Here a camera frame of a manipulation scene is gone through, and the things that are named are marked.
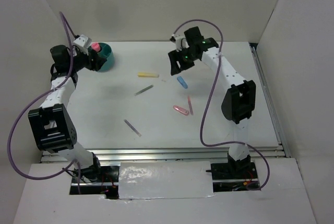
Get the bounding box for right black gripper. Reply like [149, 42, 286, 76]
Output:
[168, 46, 198, 76]

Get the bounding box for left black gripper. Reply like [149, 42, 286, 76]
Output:
[68, 47, 107, 72]

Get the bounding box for yellow highlighter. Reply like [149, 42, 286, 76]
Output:
[137, 72, 159, 78]

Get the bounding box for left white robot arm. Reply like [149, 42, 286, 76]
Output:
[28, 45, 106, 182]

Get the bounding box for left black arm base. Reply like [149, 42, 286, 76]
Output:
[66, 158, 120, 199]

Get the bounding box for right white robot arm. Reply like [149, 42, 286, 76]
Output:
[168, 27, 256, 178]

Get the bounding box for teal round compartment container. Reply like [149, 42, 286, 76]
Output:
[97, 42, 115, 73]

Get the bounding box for blue highlighter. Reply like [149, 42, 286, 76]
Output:
[177, 76, 188, 89]

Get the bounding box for green grey pen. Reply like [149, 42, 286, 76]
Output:
[134, 85, 154, 96]

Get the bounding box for pink purple pen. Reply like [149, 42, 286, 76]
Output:
[187, 96, 194, 115]

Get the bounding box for pink clear highlighter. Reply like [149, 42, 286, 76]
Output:
[173, 105, 189, 116]

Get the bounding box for purple grey pen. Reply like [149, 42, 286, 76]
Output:
[124, 119, 141, 137]

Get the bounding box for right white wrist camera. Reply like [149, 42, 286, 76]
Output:
[170, 34, 188, 52]

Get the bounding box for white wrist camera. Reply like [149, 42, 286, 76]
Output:
[170, 34, 188, 52]
[73, 34, 92, 55]

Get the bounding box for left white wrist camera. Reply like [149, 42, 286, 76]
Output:
[73, 34, 92, 55]

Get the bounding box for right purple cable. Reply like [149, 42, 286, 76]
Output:
[173, 19, 270, 191]

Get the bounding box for purple cable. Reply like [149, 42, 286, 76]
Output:
[173, 19, 270, 191]
[7, 11, 81, 195]

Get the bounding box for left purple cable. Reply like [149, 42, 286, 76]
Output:
[7, 11, 81, 195]

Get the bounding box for aluminium front rail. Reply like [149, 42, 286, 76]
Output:
[40, 145, 285, 163]

